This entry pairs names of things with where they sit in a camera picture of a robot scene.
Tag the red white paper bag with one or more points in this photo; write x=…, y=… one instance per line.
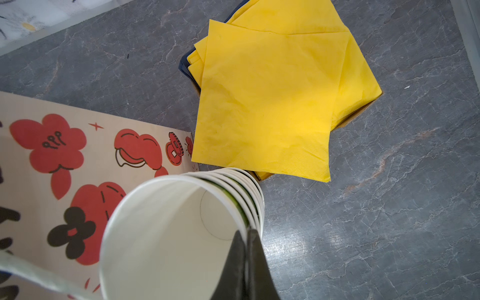
x=63, y=172

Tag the stack of paper cups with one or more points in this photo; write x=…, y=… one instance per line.
x=168, y=239

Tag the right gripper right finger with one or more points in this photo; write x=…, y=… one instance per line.
x=259, y=283

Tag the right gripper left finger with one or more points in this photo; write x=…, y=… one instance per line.
x=231, y=285

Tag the yellow paper napkins stack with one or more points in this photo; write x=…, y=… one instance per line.
x=277, y=90

